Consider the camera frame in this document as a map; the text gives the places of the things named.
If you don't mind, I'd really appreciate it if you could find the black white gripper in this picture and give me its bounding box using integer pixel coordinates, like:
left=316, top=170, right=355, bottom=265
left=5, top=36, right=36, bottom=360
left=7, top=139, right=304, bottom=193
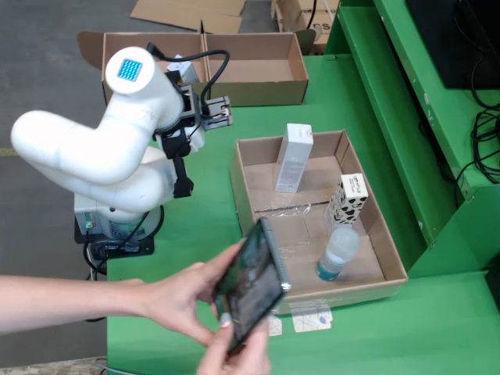
left=158, top=124, right=206, bottom=198

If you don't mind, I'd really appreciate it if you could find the black smartphone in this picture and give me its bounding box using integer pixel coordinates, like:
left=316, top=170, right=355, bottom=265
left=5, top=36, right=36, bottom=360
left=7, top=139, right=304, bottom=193
left=212, top=217, right=293, bottom=355

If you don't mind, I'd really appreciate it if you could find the person left forearm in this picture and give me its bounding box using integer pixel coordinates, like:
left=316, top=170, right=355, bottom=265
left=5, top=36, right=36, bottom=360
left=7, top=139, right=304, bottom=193
left=0, top=275, right=146, bottom=338

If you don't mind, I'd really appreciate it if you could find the grey robot control box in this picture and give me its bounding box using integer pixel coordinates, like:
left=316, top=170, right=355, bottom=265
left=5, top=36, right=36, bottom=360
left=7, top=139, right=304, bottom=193
left=73, top=193, right=99, bottom=236

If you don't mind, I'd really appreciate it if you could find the cow print hand cream box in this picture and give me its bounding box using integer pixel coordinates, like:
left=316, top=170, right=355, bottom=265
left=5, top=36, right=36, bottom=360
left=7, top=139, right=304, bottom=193
left=325, top=173, right=369, bottom=231

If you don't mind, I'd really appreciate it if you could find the empty cardboard box with flaps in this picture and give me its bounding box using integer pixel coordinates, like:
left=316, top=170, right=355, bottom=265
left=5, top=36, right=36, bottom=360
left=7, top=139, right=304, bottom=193
left=130, top=0, right=248, bottom=35

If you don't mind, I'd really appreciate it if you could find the shallow cardboard tray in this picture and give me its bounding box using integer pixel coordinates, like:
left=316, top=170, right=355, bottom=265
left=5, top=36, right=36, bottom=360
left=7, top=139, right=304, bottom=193
left=229, top=129, right=409, bottom=316

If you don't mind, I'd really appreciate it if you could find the person left hand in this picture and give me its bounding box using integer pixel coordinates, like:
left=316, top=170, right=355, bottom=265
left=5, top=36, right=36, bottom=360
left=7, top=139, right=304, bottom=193
left=138, top=240, right=248, bottom=348

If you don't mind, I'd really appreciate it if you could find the person right hand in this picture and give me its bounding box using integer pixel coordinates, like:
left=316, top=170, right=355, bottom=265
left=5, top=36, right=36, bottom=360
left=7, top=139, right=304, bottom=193
left=197, top=312, right=273, bottom=375

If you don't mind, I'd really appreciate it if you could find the tall white carton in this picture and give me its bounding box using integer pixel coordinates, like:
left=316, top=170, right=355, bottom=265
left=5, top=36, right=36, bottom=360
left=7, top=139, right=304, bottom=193
left=274, top=123, right=315, bottom=194

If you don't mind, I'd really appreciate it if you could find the white tape patch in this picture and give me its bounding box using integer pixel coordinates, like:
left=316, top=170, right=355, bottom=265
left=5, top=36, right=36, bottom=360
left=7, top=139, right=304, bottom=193
left=267, top=312, right=283, bottom=338
left=291, top=306, right=334, bottom=334

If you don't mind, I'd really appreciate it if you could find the plastic bottle teal label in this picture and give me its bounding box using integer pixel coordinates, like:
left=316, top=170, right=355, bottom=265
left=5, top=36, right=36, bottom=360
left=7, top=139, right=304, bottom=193
left=315, top=226, right=362, bottom=281

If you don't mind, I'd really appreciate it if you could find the stack of shipping cartons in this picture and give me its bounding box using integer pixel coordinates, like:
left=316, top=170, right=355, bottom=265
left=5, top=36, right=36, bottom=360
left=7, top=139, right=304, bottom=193
left=298, top=9, right=340, bottom=55

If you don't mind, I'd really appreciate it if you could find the green metal shelf unit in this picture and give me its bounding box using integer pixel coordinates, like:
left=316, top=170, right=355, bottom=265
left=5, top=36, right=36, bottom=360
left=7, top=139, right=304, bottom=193
left=324, top=0, right=500, bottom=280

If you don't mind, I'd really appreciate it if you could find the black monitor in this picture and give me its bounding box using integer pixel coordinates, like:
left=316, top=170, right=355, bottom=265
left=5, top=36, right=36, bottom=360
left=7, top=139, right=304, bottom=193
left=405, top=0, right=500, bottom=90

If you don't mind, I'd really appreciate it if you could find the long black power cable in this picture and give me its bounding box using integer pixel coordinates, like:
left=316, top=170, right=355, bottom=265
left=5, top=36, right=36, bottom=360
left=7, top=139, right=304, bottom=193
left=115, top=210, right=155, bottom=251

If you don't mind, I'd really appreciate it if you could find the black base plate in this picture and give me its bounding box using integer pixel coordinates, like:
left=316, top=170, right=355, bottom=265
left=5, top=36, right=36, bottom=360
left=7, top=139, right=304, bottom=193
left=73, top=216, right=156, bottom=259

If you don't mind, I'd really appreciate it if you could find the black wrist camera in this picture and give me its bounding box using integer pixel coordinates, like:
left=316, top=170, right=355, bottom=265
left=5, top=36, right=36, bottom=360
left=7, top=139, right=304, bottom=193
left=201, top=95, right=234, bottom=130

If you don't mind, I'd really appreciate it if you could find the grey wrist mounting bracket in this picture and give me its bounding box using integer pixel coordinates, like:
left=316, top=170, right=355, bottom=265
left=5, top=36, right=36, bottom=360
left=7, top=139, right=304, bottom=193
left=170, top=84, right=205, bottom=132

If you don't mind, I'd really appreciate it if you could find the black camera cable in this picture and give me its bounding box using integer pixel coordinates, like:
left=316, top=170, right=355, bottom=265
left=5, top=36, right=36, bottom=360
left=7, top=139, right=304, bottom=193
left=146, top=41, right=231, bottom=116

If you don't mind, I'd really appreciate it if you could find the black cable tangle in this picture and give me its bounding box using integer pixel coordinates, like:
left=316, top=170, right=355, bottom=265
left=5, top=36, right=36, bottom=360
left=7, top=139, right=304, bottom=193
left=455, top=109, right=500, bottom=204

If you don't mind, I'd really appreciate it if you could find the black cable loop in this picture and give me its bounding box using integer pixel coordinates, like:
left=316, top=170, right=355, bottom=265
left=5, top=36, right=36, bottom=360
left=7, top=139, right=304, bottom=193
left=470, top=48, right=500, bottom=111

